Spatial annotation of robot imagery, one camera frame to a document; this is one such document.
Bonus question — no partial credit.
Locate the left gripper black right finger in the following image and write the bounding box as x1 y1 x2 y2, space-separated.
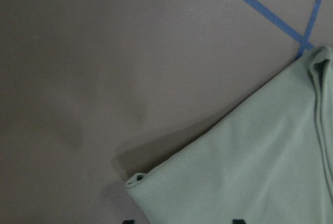
233 219 246 224

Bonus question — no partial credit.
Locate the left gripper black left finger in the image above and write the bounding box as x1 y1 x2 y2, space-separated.
122 220 135 224

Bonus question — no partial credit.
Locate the olive green long-sleeve shirt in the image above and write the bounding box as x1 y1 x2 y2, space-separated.
125 46 332 223

